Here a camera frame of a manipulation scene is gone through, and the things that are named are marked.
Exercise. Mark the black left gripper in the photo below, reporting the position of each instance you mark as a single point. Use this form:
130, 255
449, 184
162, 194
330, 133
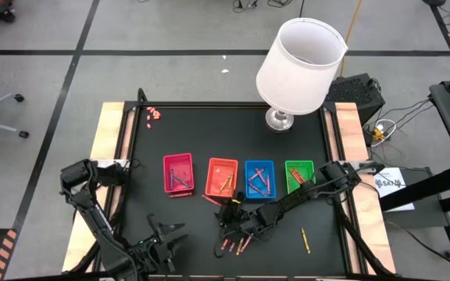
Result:
154, 247

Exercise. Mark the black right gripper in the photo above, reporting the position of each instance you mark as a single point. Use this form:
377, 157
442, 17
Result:
244, 218

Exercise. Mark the pink crayon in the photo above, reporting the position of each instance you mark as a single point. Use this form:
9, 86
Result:
254, 175
268, 184
231, 247
246, 243
261, 176
257, 189

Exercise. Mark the blue crayon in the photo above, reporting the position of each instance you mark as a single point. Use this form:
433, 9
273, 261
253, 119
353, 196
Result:
181, 181
171, 178

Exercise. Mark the orange plastic basket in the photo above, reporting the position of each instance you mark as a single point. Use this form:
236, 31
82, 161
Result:
215, 168

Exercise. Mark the pink-red plastic basket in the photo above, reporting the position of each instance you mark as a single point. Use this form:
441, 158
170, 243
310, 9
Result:
186, 164

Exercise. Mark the orange crayon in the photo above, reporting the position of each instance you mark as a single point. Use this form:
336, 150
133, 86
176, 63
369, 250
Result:
180, 194
293, 175
225, 244
297, 175
212, 200
300, 173

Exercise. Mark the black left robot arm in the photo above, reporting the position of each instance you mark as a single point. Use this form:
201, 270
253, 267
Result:
92, 218

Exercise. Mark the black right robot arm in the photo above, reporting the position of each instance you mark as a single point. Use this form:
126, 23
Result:
299, 195

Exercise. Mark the blue plastic basket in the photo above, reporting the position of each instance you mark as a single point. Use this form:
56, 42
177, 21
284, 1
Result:
270, 166

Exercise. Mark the green plastic basket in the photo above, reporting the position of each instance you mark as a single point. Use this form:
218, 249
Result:
289, 166

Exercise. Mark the wooden side board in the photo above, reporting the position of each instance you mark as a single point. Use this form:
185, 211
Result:
109, 129
350, 129

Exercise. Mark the white shade table lamp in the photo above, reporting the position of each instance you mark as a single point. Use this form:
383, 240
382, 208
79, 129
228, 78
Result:
299, 70

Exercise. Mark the printed white paper sheet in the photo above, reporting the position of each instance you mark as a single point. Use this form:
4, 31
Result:
393, 187

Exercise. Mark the yellow power plug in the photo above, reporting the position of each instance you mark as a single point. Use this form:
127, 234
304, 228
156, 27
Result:
377, 134

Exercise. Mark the black perforated box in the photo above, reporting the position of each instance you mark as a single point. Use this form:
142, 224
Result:
356, 95

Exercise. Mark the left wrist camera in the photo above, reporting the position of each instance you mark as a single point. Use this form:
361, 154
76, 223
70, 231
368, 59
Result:
151, 224

